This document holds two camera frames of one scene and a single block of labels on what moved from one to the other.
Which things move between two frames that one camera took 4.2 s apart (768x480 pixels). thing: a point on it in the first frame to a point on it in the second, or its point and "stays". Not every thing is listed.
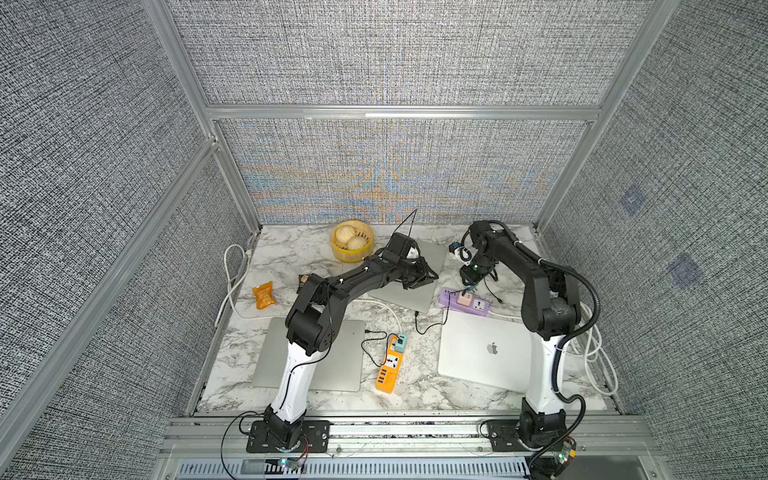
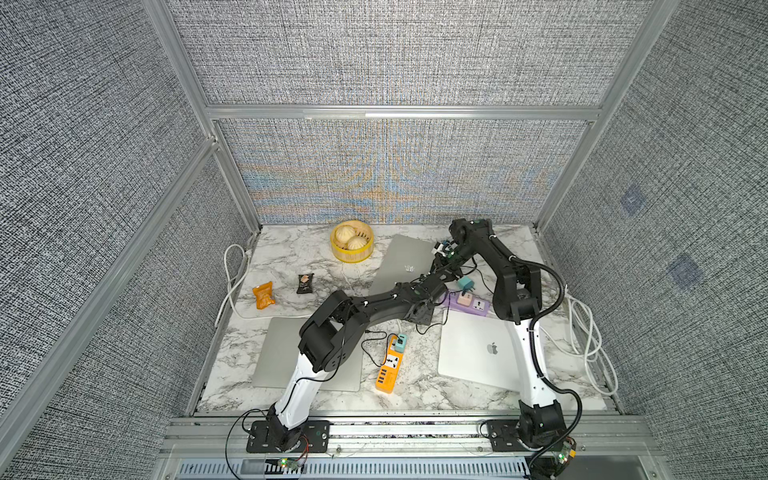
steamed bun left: [344, 233] stays
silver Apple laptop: [492, 350] stays
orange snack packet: [264, 295] stays
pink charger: [465, 299] stays
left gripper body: [412, 275] to [426, 319]
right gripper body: [475, 269] to [454, 259]
